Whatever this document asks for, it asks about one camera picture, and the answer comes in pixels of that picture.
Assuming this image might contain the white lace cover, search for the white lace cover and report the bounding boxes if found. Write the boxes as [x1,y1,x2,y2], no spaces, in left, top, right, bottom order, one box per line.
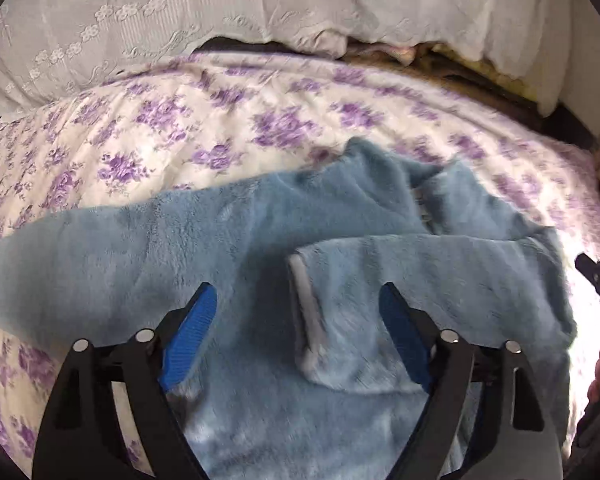
[0,0,571,117]

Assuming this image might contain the blue fleece zip jacket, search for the blue fleece zip jacket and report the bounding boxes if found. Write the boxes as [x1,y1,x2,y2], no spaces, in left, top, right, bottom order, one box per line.
[0,139,577,479]

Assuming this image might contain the purple floral bed sheet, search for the purple floral bed sheet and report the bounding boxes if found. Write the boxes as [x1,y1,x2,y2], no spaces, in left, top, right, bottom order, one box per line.
[0,49,600,480]

